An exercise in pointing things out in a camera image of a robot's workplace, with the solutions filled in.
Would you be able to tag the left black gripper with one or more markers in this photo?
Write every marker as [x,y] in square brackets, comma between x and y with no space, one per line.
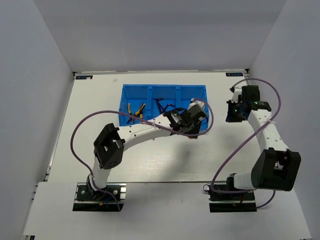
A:
[196,129]

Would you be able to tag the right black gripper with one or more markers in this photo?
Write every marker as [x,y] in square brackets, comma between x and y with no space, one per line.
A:
[230,118]

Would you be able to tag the dark hex key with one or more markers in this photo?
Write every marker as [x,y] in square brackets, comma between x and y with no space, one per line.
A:
[168,106]

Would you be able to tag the thin hex key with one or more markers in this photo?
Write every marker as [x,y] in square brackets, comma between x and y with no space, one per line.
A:
[159,106]

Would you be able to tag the yellow-handled needle-nose pliers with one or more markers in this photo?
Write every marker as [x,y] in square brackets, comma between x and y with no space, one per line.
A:
[139,112]

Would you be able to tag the orange-handled small pliers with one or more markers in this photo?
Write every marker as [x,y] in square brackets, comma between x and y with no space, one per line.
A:
[130,119]

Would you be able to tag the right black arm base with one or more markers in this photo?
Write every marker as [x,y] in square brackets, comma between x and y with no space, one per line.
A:
[230,203]

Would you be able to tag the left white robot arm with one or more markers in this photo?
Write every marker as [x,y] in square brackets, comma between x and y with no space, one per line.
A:
[113,141]

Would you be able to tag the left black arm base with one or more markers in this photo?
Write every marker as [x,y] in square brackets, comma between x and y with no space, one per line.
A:
[96,201]

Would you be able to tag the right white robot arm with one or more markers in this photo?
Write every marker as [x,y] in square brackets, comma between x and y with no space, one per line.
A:
[277,166]

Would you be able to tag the right corner logo sticker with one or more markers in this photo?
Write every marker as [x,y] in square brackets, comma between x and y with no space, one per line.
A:
[234,74]

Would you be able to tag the corner logo sticker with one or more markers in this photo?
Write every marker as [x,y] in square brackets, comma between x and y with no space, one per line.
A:
[83,77]
[234,74]

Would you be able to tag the blue three-compartment plastic bin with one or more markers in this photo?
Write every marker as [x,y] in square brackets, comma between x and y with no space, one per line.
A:
[178,95]

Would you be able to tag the left corner logo sticker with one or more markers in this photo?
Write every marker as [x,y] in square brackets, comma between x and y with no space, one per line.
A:
[83,77]

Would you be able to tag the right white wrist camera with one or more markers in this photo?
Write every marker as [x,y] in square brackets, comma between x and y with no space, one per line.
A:
[237,94]

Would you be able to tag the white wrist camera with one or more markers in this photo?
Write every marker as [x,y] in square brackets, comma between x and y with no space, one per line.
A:
[237,94]
[196,104]

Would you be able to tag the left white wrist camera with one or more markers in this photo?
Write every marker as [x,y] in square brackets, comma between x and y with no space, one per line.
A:
[196,104]

